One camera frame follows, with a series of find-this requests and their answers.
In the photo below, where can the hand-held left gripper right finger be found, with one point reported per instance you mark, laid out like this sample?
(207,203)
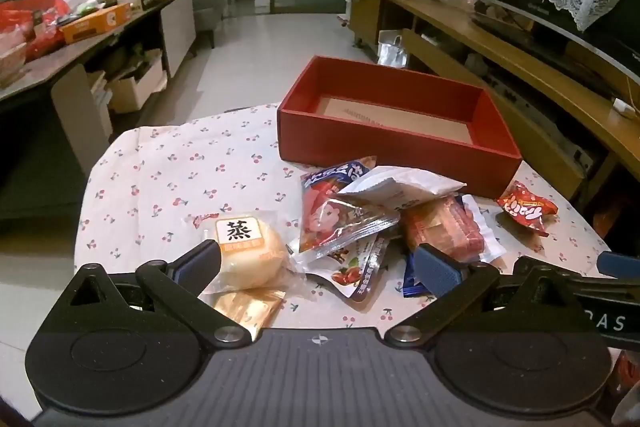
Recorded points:
(440,274)

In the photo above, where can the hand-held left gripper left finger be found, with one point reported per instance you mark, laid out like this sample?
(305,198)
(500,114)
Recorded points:
(197,262)

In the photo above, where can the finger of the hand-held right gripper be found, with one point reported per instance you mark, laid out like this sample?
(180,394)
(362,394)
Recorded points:
(620,263)

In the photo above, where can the blue foil packet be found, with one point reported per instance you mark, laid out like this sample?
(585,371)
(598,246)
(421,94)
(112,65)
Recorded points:
(411,283)

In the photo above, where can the clear packet of red meat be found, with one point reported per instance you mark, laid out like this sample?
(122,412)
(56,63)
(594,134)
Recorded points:
(445,227)

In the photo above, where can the steamed bun packet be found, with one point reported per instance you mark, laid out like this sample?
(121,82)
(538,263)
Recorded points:
(260,252)

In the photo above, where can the gold foil packet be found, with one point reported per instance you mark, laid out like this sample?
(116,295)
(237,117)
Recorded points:
(250,312)

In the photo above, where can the red date snack packet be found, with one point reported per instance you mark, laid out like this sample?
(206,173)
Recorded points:
(360,274)

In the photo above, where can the white snack packet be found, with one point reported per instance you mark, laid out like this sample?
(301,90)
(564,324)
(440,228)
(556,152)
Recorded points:
(400,189)

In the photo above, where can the red heart print packet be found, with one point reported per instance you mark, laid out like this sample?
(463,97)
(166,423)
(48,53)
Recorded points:
(525,207)

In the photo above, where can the red cartoon snack packet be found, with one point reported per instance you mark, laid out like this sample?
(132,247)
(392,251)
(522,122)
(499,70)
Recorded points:
(330,212)

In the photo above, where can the red cardboard box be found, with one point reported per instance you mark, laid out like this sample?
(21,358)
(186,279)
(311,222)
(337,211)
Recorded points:
(380,142)

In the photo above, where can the orange bag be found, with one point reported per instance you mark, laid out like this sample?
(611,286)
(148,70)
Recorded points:
(607,214)

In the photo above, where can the red plastic bag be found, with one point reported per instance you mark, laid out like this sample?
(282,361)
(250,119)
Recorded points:
(30,22)
(627,377)

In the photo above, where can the cherry print tablecloth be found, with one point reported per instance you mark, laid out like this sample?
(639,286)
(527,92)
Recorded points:
(175,177)

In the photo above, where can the white power strip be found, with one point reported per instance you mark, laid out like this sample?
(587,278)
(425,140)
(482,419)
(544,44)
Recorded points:
(582,159)

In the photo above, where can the white charger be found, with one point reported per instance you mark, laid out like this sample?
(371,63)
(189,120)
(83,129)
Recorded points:
(623,107)

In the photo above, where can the wooden television cabinet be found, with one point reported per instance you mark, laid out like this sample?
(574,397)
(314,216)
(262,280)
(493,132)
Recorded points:
(550,72)

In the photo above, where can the silver foil bag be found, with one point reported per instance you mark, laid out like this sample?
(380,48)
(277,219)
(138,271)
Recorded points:
(392,49)

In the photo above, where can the grey sofa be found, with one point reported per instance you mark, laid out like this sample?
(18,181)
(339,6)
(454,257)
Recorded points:
(207,7)

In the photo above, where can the orange flat box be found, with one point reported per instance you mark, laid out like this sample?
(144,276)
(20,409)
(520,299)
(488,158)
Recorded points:
(95,23)

